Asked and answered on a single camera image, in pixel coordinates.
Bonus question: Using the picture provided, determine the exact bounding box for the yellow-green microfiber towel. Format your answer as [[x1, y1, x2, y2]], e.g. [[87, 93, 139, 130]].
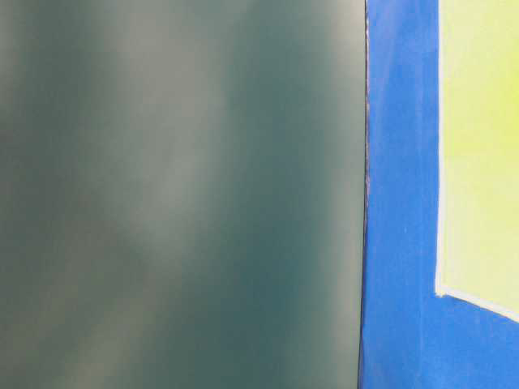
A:
[[435, 1, 518, 320]]

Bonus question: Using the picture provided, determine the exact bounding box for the dark green blurred panel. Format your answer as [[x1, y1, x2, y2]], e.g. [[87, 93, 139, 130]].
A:
[[1, 1, 365, 388]]

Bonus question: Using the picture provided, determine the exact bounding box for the blue table cloth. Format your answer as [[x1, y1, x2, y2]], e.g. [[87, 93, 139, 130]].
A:
[[358, 1, 518, 388]]

